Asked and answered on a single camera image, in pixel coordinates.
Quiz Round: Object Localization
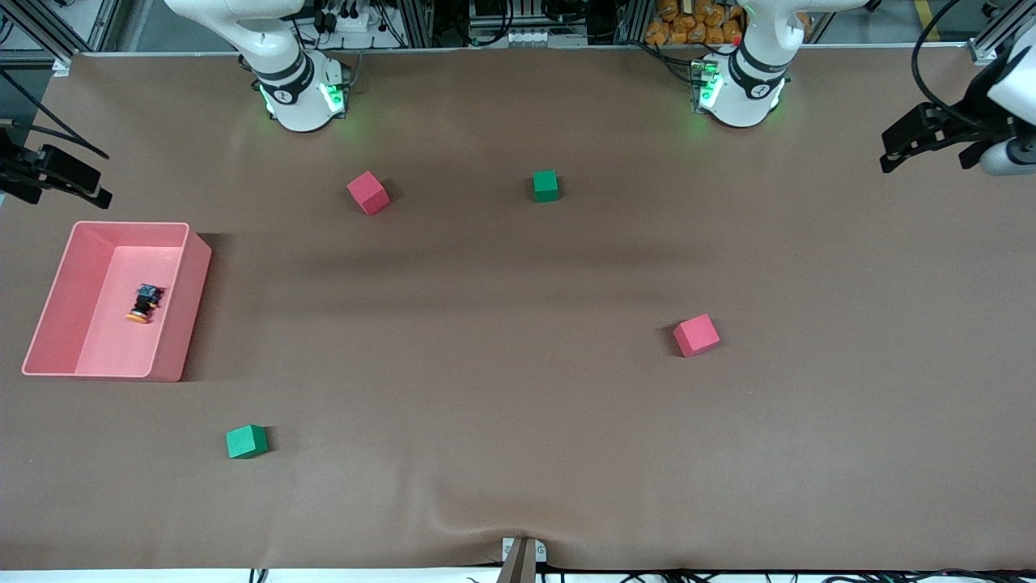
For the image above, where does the orange capped push button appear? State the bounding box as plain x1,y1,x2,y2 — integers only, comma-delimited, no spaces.
127,283,167,325

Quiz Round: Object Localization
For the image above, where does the pink plastic bin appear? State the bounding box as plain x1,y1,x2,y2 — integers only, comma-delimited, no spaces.
22,221,213,382

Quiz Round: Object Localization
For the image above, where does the bag of orange items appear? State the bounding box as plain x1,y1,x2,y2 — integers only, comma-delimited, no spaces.
645,0,745,46

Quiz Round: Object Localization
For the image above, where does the red foam cube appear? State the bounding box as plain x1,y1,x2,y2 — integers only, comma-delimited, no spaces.
673,314,721,358
347,170,392,216

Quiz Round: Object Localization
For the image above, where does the white power strip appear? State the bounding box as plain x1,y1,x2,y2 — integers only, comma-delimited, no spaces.
312,10,375,33

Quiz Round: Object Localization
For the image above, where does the white terminal strip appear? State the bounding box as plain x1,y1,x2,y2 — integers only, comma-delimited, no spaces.
503,31,588,47

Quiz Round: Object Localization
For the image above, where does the brown table mat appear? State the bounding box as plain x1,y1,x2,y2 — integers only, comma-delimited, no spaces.
0,45,1036,572

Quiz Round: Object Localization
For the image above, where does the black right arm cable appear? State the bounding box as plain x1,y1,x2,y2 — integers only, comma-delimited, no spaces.
0,69,111,160

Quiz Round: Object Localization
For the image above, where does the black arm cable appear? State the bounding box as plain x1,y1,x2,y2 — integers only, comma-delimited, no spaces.
911,0,984,122
0,69,111,160

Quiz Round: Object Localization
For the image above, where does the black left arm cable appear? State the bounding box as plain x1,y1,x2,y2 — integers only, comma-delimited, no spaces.
911,0,984,122

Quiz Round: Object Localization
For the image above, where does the aluminium frame strut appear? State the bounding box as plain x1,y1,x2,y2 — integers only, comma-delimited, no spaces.
969,0,1036,66
10,0,75,77

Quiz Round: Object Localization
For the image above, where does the aluminium frame post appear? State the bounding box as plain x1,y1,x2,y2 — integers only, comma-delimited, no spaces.
615,0,652,45
402,0,434,48

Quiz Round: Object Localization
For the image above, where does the metal clamp bracket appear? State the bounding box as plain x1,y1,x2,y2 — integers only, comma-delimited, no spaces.
495,536,549,583

